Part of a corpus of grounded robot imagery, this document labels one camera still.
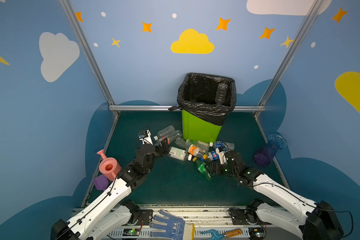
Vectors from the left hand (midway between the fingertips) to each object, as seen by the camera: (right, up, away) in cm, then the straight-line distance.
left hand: (161, 140), depth 75 cm
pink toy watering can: (-30, -15, +7) cm, 34 cm away
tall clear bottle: (+35, +27, +16) cm, 47 cm away
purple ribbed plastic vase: (+66, -12, +23) cm, 71 cm away
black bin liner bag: (+21, +29, +30) cm, 47 cm away
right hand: (+27, -14, +8) cm, 32 cm away
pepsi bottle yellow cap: (+25, -11, +15) cm, 31 cm away
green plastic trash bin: (+19, +6, +20) cm, 28 cm away
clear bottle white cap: (-2, +3, +29) cm, 30 cm away
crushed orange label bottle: (+17, -7, +17) cm, 25 cm away
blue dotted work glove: (+8, -42, -4) cm, 43 cm away
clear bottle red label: (+3, 0, +27) cm, 27 cm away
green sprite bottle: (+22, -17, +10) cm, 30 cm away
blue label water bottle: (+42, -6, +22) cm, 48 cm away
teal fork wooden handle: (+35, -43, -6) cm, 56 cm away
